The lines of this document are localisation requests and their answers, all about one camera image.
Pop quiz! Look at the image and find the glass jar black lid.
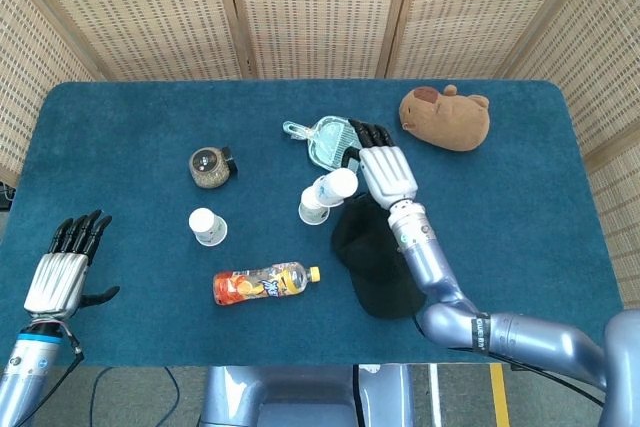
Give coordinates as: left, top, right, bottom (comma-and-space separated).
188, 145, 240, 191

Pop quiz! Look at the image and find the white paper cup fern print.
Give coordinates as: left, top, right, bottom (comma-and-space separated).
298, 185, 332, 226

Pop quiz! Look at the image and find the white paper cup blue flower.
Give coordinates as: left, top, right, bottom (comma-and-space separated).
312, 167, 360, 209

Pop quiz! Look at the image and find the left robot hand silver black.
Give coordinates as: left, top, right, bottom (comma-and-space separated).
23, 209, 122, 322

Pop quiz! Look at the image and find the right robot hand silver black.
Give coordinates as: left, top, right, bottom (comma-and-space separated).
343, 118, 419, 209

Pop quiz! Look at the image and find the black baseball cap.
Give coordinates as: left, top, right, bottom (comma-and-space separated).
331, 192, 429, 321

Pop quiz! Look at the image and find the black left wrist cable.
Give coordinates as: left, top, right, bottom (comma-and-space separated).
12, 331, 86, 427

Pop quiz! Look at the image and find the mint dustpan brush set packaged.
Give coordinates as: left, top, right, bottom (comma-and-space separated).
281, 115, 366, 170

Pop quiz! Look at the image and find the white paper cup green flower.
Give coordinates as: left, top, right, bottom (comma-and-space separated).
188, 207, 229, 248

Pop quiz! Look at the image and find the black floor cable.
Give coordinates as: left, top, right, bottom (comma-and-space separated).
88, 366, 182, 427

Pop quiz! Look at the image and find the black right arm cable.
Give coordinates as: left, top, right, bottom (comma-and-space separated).
409, 313, 607, 407

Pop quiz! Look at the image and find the blue carpet table cover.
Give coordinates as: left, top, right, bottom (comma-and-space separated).
0, 79, 624, 369

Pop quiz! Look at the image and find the woven folding screen wooden frame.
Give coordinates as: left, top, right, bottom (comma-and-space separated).
0, 0, 640, 309

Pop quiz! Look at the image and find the orange iced tea bottle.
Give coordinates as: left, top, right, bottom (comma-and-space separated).
213, 261, 323, 307

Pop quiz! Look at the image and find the robot torso silver blue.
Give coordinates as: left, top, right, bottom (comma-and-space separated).
198, 364, 417, 427

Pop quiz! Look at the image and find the brown capybara plush toy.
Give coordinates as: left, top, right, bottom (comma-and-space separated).
398, 84, 492, 153

